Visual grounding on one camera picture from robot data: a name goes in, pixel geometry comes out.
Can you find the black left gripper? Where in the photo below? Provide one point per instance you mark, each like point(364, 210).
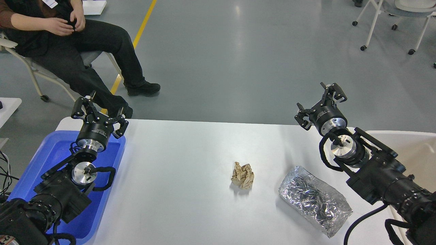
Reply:
point(93, 135)

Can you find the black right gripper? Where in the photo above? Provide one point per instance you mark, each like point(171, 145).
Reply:
point(326, 118)

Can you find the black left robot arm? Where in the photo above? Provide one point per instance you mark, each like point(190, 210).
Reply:
point(63, 193)

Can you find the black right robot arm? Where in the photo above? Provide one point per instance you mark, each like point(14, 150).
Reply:
point(373, 170)

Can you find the white chair under person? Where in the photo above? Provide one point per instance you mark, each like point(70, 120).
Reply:
point(35, 69)

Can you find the white side table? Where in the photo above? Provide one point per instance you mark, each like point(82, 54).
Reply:
point(10, 105)

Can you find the seated person in black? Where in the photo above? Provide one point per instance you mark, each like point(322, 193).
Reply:
point(54, 33)

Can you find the crumpled aluminium foil sheet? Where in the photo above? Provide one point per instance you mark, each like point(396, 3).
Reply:
point(318, 202)

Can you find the crumpled brown paper ball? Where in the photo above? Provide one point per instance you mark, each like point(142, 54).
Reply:
point(242, 176)

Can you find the white box on floor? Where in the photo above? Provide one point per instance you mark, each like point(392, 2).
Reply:
point(93, 7)

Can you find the beige plastic bin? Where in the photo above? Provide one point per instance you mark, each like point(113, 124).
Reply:
point(416, 151)

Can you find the white rolling chair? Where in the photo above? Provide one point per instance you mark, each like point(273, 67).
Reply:
point(402, 9)

